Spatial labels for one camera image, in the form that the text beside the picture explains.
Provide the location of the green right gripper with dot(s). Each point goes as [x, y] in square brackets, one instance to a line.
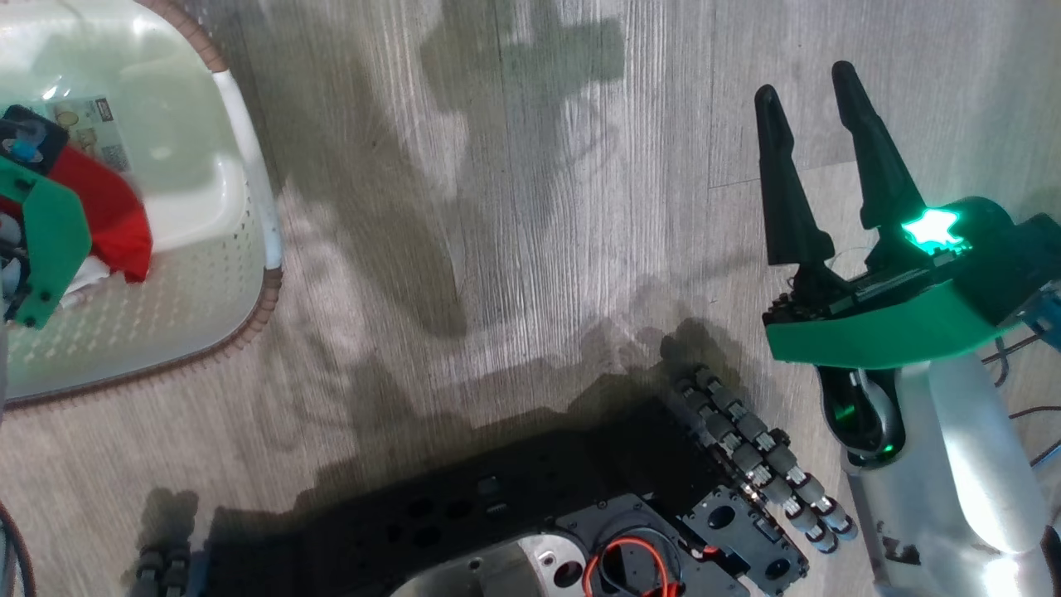
[879, 332]

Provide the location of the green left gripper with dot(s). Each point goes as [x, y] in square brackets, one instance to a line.
[46, 240]

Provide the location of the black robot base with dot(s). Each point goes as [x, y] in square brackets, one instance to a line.
[497, 514]

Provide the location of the printed basket label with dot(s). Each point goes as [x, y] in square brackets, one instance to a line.
[91, 128]

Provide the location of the cream perforated laundry basket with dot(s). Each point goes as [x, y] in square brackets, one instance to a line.
[166, 274]

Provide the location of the blue right wrist plug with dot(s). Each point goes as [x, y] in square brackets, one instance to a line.
[1044, 319]

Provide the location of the grey roller base wheel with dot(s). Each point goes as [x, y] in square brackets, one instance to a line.
[763, 464]
[162, 572]

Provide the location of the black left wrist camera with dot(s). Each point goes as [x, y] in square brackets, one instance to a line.
[33, 137]

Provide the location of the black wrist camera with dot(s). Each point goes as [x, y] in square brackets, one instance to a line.
[33, 137]
[1003, 249]

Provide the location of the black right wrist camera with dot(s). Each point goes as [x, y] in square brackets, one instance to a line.
[1003, 249]

